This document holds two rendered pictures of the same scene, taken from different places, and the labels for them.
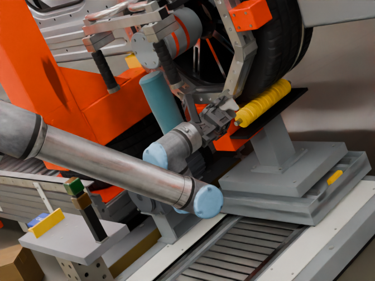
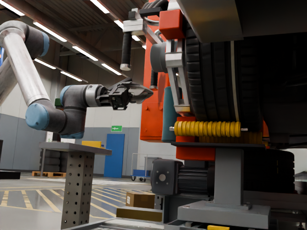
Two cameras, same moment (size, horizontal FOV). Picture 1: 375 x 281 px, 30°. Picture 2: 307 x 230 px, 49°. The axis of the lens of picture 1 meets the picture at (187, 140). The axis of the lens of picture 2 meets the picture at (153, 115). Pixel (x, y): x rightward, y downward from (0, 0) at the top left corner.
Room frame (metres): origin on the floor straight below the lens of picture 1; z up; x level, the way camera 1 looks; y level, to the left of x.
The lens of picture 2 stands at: (1.35, -1.20, 0.34)
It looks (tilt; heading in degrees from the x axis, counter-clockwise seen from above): 10 degrees up; 55
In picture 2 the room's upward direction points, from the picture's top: 3 degrees clockwise
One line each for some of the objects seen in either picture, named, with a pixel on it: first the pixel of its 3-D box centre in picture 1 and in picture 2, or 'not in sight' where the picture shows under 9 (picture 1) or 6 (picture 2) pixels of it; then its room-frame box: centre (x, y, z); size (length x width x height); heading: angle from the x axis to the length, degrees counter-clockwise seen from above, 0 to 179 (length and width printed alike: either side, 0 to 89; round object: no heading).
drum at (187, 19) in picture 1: (167, 37); (176, 56); (2.24, -0.08, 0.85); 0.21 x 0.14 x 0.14; 125
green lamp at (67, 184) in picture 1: (73, 185); (60, 102); (1.89, 0.35, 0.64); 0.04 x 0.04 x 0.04; 35
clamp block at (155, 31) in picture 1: (160, 27); (134, 27); (2.03, -0.07, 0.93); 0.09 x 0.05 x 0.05; 125
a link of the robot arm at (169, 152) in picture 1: (166, 154); (77, 96); (1.86, 0.07, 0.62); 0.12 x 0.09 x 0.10; 124
